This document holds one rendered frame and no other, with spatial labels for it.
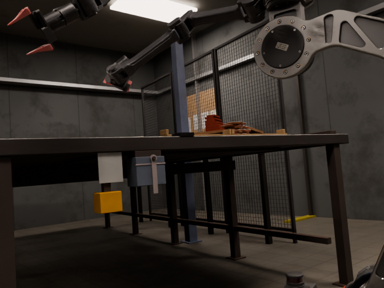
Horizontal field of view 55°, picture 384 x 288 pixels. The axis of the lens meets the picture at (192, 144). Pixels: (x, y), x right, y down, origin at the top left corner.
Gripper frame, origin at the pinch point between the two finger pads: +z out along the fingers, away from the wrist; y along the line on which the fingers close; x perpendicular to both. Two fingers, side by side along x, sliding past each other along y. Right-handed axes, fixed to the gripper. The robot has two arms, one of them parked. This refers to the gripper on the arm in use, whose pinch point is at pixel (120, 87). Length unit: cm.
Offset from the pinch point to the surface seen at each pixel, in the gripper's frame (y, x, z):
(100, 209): -35, 62, -42
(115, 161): -30, 43, -39
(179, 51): 36, -124, 178
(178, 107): 10, -69, 192
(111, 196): -36, 55, -40
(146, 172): -42, 41, -34
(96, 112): 219, -94, 488
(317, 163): -170, -117, 310
